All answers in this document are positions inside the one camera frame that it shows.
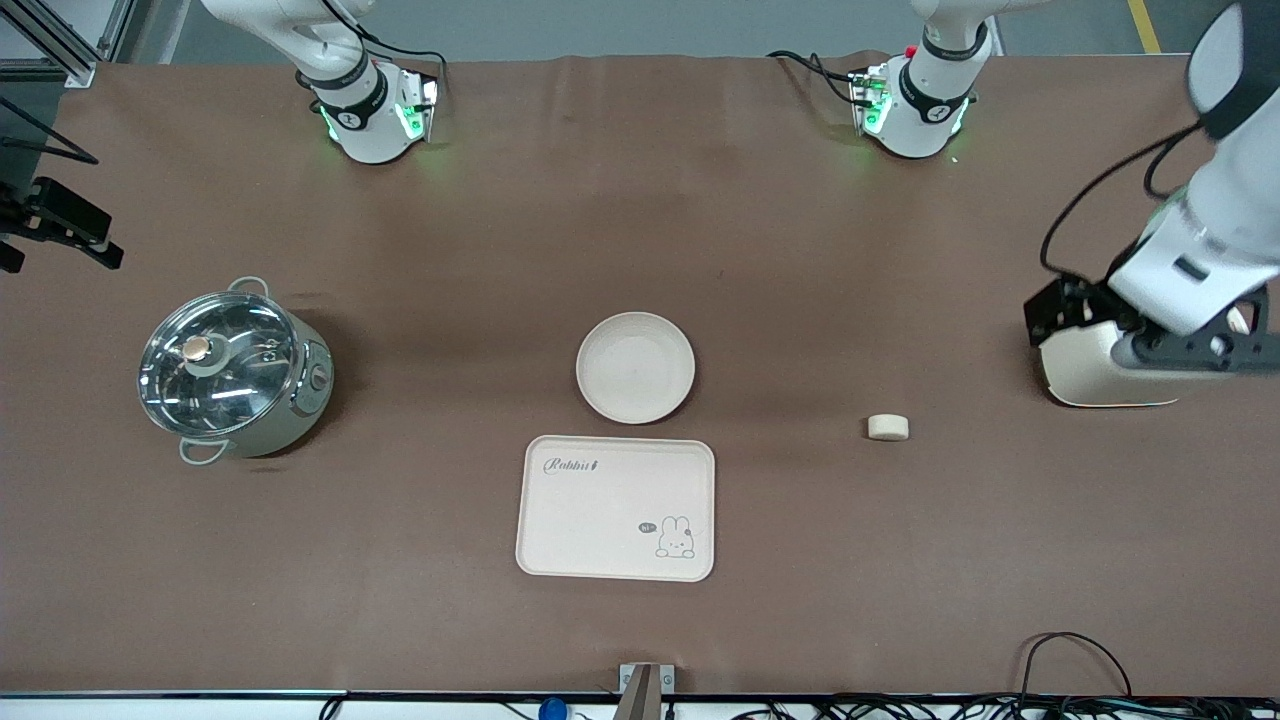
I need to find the black table edge strip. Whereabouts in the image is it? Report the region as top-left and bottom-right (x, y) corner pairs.
(0, 688), (1280, 702)

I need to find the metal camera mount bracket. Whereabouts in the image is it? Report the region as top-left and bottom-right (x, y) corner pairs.
(618, 663), (677, 720)

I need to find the black right base cable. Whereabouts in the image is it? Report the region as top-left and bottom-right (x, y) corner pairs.
(358, 38), (451, 103)

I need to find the glass pot lid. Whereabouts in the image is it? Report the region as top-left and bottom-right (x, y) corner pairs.
(138, 292), (302, 439)

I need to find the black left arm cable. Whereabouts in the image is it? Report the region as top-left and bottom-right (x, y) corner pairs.
(1039, 118), (1209, 283)

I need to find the black base cable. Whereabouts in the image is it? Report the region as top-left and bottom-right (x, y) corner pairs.
(358, 38), (451, 103)
(767, 49), (867, 107)

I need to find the black left base cable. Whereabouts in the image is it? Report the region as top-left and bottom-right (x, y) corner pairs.
(767, 49), (867, 107)

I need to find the looped black cable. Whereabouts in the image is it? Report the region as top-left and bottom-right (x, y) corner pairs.
(1014, 631), (1137, 702)

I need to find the cream rabbit print tray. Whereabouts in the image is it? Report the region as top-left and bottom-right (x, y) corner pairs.
(515, 434), (718, 584)

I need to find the steel electric cooking pot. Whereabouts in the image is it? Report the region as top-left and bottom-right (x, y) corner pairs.
(138, 276), (335, 467)

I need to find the white round bowl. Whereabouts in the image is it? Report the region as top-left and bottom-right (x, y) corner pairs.
(575, 310), (698, 426)

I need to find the black cable bundle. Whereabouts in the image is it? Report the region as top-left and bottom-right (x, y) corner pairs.
(728, 694), (1280, 720)

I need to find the cream two-slot toaster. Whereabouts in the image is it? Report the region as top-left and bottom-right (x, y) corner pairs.
(1037, 300), (1263, 410)

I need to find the brown table cover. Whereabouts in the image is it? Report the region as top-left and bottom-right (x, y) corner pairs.
(0, 52), (1280, 697)

